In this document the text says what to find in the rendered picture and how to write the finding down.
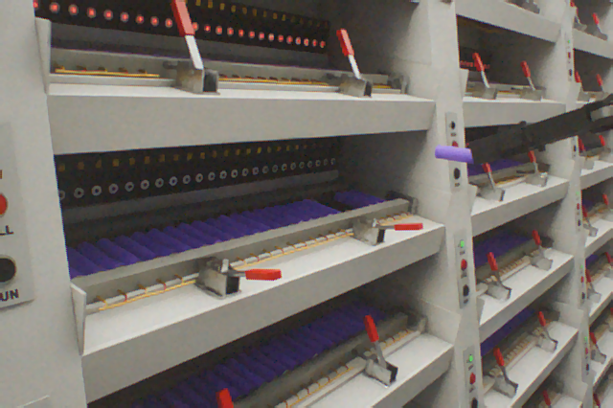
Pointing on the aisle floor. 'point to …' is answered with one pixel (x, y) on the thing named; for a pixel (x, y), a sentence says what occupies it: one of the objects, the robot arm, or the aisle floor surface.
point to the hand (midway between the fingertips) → (503, 145)
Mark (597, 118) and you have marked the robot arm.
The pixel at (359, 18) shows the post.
